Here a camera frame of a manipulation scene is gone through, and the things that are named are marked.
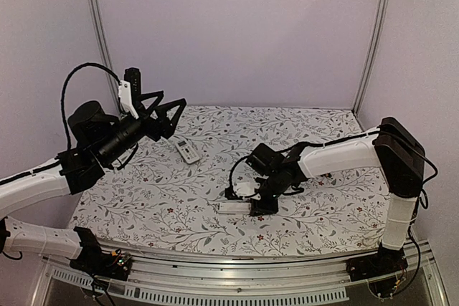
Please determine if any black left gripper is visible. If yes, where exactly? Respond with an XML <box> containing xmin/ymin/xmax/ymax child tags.
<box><xmin>96</xmin><ymin>91</ymin><xmax>186</xmax><ymax>165</ymax></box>

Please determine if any aluminium front rail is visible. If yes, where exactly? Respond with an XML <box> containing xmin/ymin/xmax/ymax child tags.
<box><xmin>31</xmin><ymin>240</ymin><xmax>453</xmax><ymax>305</ymax></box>

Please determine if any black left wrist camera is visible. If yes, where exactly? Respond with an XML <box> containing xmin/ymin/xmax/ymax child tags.
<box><xmin>124</xmin><ymin>67</ymin><xmax>141</xmax><ymax>105</ymax></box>

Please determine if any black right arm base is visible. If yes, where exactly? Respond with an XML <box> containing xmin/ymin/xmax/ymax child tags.
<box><xmin>346</xmin><ymin>244</ymin><xmax>408</xmax><ymax>299</ymax></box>

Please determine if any left aluminium corner post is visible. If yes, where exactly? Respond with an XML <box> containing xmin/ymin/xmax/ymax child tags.
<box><xmin>81</xmin><ymin>0</ymin><xmax>121</xmax><ymax>117</ymax></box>

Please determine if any right aluminium corner post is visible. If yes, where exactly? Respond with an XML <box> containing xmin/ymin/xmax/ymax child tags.
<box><xmin>352</xmin><ymin>0</ymin><xmax>389</xmax><ymax>117</ymax></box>

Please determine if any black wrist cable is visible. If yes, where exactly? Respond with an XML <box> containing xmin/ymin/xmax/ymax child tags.
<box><xmin>60</xmin><ymin>63</ymin><xmax>123</xmax><ymax>153</ymax></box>
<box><xmin>229</xmin><ymin>157</ymin><xmax>259</xmax><ymax>192</ymax></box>

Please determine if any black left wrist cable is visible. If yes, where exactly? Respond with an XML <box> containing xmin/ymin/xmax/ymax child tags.
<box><xmin>60</xmin><ymin>63</ymin><xmax>123</xmax><ymax>153</ymax></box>

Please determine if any white slim remote control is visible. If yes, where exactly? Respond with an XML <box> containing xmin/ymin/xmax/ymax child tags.
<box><xmin>217</xmin><ymin>201</ymin><xmax>251</xmax><ymax>215</ymax></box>

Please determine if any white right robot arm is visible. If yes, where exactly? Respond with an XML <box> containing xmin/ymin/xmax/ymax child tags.
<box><xmin>247</xmin><ymin>118</ymin><xmax>425</xmax><ymax>274</ymax></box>

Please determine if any aluminium corner post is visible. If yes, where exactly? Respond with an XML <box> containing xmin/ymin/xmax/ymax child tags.
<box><xmin>352</xmin><ymin>0</ymin><xmax>389</xmax><ymax>117</ymax></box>
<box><xmin>81</xmin><ymin>0</ymin><xmax>121</xmax><ymax>117</ymax></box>

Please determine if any floral patterned table mat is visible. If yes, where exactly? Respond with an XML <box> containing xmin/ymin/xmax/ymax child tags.
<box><xmin>70</xmin><ymin>106</ymin><xmax>376</xmax><ymax>257</ymax></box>

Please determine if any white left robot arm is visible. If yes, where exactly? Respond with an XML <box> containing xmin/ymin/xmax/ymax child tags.
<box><xmin>1</xmin><ymin>91</ymin><xmax>186</xmax><ymax>273</ymax></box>

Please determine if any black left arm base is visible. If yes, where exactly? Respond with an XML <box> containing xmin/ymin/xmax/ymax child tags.
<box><xmin>70</xmin><ymin>226</ymin><xmax>133</xmax><ymax>281</ymax></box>

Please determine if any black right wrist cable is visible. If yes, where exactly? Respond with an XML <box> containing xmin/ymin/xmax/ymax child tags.
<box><xmin>229</xmin><ymin>157</ymin><xmax>259</xmax><ymax>192</ymax></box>

